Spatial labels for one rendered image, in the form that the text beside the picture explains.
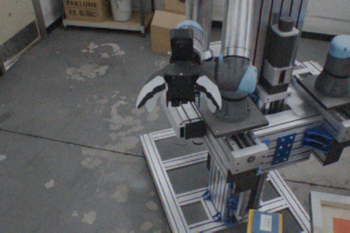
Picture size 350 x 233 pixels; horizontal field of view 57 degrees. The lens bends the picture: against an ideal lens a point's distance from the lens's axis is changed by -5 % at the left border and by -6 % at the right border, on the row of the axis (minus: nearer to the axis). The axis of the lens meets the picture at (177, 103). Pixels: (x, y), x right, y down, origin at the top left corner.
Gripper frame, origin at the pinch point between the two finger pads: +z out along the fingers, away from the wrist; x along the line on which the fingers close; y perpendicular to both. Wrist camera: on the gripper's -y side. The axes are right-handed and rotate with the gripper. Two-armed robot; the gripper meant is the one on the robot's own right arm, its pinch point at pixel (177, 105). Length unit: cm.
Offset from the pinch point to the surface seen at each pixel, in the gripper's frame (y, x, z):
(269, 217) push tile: 75, -28, -27
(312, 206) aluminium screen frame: 74, -46, -32
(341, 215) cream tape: 78, -58, -31
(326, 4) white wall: 124, -155, -379
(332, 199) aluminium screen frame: 74, -55, -36
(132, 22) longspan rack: 144, 101, -370
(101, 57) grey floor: 159, 129, -304
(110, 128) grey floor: 163, 86, -177
